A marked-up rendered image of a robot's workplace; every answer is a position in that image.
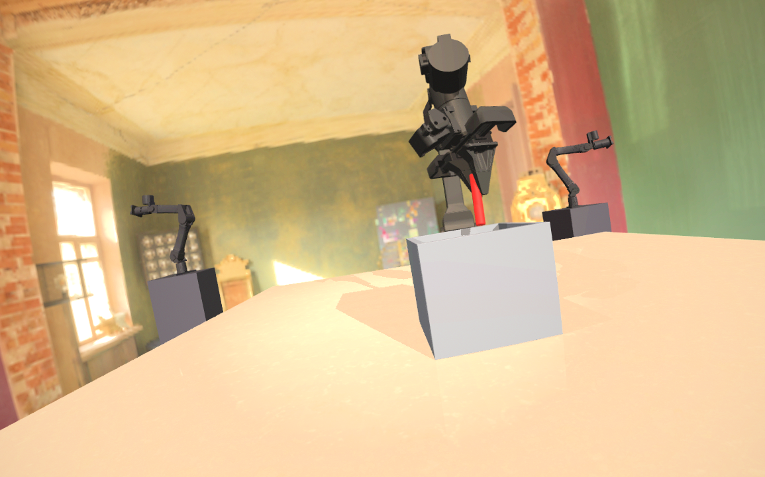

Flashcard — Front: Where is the red peg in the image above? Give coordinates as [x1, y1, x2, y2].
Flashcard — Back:
[470, 174, 485, 226]

